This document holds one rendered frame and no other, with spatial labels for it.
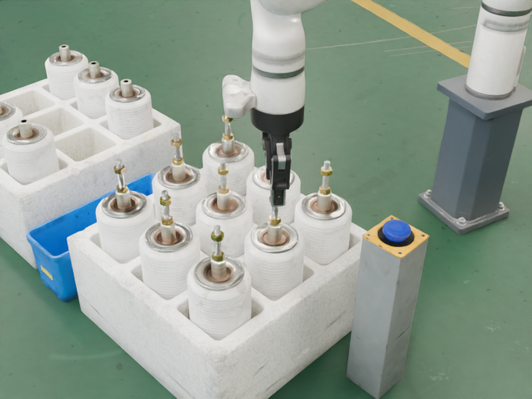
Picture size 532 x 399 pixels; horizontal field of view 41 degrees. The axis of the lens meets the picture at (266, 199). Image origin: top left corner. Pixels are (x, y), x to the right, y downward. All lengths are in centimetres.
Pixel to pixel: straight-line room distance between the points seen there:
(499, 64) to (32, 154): 90
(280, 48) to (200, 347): 44
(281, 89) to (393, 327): 41
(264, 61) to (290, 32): 5
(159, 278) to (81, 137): 54
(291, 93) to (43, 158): 63
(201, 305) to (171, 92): 112
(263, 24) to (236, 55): 135
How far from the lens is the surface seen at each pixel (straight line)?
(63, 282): 139
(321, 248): 120
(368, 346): 118
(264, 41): 93
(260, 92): 96
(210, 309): 106
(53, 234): 145
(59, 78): 171
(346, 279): 122
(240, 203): 120
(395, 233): 104
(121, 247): 122
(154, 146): 155
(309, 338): 122
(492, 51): 144
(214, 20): 255
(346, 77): 218
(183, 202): 125
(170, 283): 114
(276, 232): 111
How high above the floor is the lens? 97
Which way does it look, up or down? 36 degrees down
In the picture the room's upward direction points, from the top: 1 degrees clockwise
